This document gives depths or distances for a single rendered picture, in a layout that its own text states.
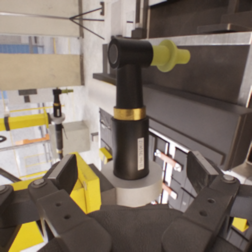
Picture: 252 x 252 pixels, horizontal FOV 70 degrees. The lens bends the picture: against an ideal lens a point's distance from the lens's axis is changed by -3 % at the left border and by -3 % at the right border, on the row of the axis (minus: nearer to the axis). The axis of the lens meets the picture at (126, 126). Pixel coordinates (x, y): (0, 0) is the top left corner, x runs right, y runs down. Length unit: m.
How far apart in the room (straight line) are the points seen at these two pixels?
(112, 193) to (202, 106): 0.37
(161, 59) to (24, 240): 0.24
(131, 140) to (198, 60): 0.50
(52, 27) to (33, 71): 1.07
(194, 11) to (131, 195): 0.90
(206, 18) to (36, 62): 4.28
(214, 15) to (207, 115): 0.53
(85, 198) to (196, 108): 0.39
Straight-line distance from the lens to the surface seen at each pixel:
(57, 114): 1.10
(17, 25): 4.80
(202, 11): 0.98
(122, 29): 1.41
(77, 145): 5.34
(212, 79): 0.63
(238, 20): 0.74
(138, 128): 0.21
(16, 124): 1.11
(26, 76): 4.87
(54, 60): 4.91
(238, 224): 0.65
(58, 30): 4.88
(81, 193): 0.21
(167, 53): 0.24
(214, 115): 0.49
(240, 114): 0.47
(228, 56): 0.61
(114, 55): 0.21
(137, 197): 0.23
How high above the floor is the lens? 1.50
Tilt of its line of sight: 28 degrees down
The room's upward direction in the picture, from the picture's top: 100 degrees counter-clockwise
